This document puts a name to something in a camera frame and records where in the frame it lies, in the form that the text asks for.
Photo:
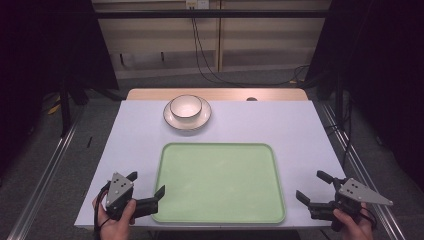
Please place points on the white wall socket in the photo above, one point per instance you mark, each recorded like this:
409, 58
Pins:
197, 3

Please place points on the pale lilac table mat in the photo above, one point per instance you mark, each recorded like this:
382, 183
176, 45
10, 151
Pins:
286, 133

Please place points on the white bowl with dark rim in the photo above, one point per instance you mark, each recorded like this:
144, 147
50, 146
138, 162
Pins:
185, 106

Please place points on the black horizontal bar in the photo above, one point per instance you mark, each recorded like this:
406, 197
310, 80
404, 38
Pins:
213, 13

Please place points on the black curtain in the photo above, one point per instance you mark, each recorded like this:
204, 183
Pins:
40, 60
383, 66

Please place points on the person's right hand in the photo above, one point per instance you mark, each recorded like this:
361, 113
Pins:
353, 226

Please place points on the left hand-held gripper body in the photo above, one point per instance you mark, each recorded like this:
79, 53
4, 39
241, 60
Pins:
117, 193

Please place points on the metal floor rail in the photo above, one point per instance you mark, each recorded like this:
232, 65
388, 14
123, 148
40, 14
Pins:
46, 173
366, 176

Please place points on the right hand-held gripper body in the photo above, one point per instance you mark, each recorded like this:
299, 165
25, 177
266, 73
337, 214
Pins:
353, 196

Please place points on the wooden table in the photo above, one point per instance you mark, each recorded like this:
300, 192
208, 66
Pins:
220, 94

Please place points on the person's left hand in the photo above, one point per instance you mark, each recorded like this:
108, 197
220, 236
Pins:
116, 228

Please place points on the black stand post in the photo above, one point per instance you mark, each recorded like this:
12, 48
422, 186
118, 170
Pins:
65, 106

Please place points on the light green tray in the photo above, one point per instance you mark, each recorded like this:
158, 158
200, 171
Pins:
220, 183

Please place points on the white plate with dark rim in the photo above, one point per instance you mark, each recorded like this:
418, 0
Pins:
188, 124

